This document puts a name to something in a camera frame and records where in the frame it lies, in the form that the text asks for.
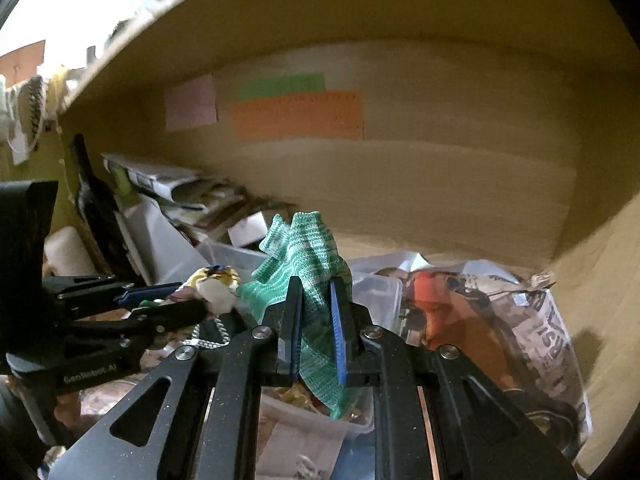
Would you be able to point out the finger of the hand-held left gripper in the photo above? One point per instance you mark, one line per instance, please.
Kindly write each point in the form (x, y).
(142, 294)
(175, 314)

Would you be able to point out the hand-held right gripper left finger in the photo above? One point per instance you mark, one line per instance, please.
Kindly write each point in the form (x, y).
(294, 332)

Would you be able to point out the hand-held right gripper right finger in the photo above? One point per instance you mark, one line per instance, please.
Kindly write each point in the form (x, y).
(338, 332)

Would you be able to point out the yellow white soft toy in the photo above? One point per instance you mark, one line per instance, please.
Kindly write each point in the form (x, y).
(217, 285)

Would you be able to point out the green knitted cloth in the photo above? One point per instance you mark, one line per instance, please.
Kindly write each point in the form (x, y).
(305, 260)

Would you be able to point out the clear plastic container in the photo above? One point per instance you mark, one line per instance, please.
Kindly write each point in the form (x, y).
(365, 290)

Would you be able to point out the pile of papers and boxes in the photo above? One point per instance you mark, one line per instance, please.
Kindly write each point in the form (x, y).
(190, 195)

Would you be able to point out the small white box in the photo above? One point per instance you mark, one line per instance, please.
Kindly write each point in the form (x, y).
(247, 230)

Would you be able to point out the plastic bag with orange item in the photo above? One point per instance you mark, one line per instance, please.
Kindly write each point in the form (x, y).
(492, 320)

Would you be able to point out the pink paper sheet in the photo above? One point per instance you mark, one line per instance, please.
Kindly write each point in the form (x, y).
(191, 102)

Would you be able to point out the orange paper sheet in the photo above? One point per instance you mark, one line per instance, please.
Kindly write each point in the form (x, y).
(297, 116)

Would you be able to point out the green paper sheet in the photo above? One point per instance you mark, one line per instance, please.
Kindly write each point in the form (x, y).
(280, 86)

